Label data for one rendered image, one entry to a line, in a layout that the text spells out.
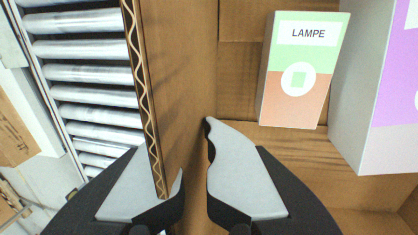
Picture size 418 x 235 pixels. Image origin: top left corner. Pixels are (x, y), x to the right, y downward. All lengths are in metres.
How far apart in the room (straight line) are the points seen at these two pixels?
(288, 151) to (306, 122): 0.08
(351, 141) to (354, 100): 0.04
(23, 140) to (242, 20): 0.87
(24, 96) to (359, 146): 0.86
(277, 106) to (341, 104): 0.07
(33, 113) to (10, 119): 0.09
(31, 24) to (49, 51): 0.07
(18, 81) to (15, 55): 0.10
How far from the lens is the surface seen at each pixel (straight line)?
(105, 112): 0.60
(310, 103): 0.18
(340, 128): 0.23
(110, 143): 0.66
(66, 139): 0.81
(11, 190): 4.56
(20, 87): 0.83
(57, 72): 0.66
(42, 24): 0.64
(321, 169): 0.30
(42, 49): 0.67
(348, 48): 0.20
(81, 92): 0.62
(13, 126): 0.92
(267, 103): 0.17
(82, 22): 0.54
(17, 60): 0.77
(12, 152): 0.93
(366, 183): 0.34
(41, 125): 0.86
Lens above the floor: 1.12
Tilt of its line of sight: 59 degrees down
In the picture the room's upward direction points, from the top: 151 degrees counter-clockwise
